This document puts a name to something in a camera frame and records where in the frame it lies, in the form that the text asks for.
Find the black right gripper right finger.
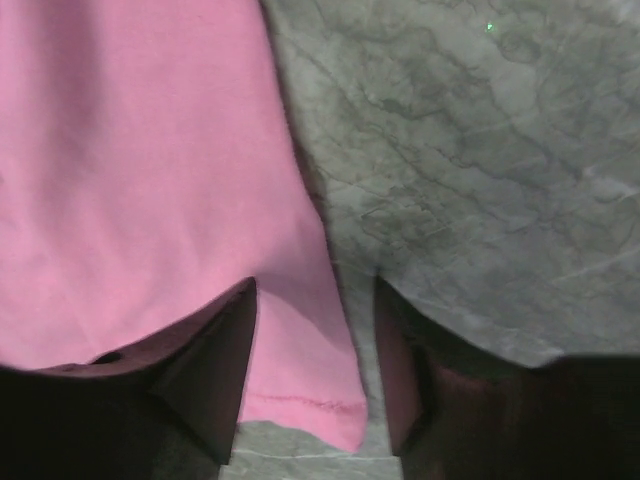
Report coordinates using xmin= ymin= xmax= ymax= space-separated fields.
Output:
xmin=373 ymin=279 xmax=639 ymax=479

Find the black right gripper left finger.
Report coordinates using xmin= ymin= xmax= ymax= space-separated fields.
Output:
xmin=1 ymin=278 xmax=257 ymax=479

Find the pink t-shirt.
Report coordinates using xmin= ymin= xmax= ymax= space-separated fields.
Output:
xmin=1 ymin=1 xmax=367 ymax=452

